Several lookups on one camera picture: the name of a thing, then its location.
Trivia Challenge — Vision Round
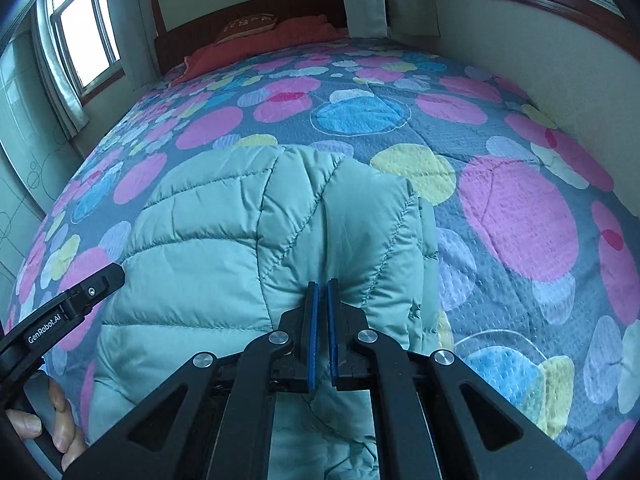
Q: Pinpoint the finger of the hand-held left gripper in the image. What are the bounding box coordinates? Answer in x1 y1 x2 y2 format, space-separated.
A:
61 262 126 319

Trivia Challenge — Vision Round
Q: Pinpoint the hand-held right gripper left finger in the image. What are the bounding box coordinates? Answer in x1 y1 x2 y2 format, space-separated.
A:
62 281 321 480

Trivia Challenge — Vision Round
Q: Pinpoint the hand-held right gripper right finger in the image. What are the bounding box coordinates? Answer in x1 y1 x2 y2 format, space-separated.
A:
326 277 588 480

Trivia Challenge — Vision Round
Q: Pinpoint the light green down jacket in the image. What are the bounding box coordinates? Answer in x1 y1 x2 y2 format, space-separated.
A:
82 142 453 480

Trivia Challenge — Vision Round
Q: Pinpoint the person's left hand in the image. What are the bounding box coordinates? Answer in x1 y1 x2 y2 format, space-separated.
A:
5 375 88 472

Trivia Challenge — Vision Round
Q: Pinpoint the glass wardrobe door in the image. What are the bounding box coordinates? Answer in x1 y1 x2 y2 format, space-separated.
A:
0 30 81 321

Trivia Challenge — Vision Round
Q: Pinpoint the pale sheer curtain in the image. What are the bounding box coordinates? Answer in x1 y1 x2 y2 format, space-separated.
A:
32 0 91 138

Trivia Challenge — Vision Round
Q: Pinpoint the circle printed bedspread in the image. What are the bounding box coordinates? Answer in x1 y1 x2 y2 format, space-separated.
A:
7 40 640 480

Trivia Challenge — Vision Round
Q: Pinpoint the white framed window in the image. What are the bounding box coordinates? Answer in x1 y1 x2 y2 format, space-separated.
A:
47 0 123 98

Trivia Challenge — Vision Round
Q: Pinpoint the pale green curtain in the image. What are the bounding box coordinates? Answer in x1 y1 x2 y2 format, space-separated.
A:
106 0 166 92
337 0 441 41

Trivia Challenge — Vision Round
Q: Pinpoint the brown wooden headboard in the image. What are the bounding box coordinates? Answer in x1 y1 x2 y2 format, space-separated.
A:
154 0 351 78

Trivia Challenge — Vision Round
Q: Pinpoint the red pillow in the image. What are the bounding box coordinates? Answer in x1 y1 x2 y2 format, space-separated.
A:
170 15 348 86

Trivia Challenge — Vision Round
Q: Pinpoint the brown pillow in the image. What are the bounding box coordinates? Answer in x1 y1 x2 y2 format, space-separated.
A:
214 11 280 46

